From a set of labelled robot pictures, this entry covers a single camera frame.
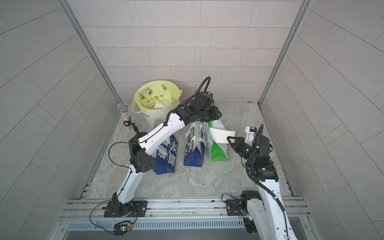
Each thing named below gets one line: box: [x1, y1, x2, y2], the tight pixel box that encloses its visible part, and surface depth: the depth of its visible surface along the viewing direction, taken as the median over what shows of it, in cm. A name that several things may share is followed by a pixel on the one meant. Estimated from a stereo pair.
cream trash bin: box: [131, 80, 183, 129], surface depth 91 cm
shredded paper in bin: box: [143, 93, 176, 110], surface depth 99 cm
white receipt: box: [209, 127, 236, 144], surface depth 73 cm
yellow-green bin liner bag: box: [132, 80, 183, 114], surface depth 93 cm
